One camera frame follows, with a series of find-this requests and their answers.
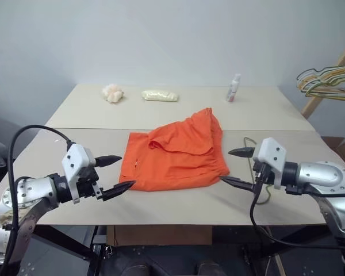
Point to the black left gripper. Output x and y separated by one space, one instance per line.
87 184

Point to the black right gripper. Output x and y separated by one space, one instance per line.
263 176

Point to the orange shorts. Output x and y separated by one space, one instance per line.
175 161

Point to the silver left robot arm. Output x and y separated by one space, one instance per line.
28 189

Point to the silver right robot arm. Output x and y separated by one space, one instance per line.
322 175

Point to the cardboard box under table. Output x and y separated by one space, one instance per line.
161 234

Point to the small white spray bottle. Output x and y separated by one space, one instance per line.
233 89

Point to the white and peach fluffy wad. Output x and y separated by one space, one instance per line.
112 92

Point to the pale yellow plastic bag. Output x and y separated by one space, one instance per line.
160 95

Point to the wooden clothes rack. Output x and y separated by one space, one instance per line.
313 105

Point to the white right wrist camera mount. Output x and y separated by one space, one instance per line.
271 152

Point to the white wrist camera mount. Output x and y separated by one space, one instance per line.
74 158
271 152

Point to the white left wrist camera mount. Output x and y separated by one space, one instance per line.
74 158

